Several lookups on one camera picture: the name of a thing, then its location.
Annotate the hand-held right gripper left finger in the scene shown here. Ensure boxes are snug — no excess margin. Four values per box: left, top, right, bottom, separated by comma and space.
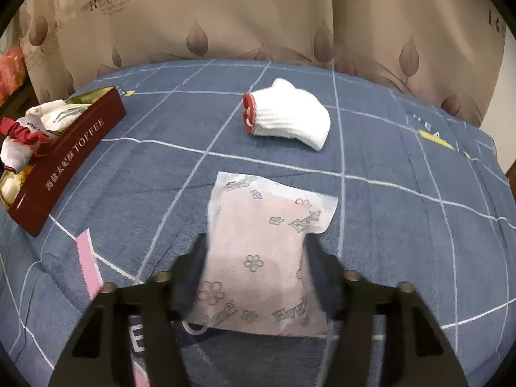
47, 232, 210, 387

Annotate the white sock with red trim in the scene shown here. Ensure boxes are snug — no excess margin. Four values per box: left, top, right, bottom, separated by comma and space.
242, 77, 332, 153

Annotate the pink floral tissue packet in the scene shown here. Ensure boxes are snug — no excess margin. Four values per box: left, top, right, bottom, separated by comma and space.
189, 171, 339, 337

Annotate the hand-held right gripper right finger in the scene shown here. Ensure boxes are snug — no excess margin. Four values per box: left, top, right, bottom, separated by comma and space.
300, 236, 470, 387

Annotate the beige leaf print curtain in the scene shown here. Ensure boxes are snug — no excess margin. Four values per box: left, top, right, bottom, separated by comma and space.
0, 0, 509, 130

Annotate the red and white cloth pouch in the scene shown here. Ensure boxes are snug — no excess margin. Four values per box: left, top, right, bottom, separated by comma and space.
0, 117, 51, 172

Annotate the blue checked blanket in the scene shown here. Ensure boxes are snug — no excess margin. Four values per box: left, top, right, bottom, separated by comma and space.
0, 58, 516, 387

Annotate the dark red tin box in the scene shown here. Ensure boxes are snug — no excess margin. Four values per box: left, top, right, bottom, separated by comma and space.
0, 85, 127, 238

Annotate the green and white tissue packet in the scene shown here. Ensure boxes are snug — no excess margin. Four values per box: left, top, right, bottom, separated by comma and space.
24, 100, 93, 134

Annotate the red plastic bag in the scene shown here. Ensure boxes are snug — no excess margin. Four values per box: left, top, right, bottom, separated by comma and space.
0, 46, 27, 97

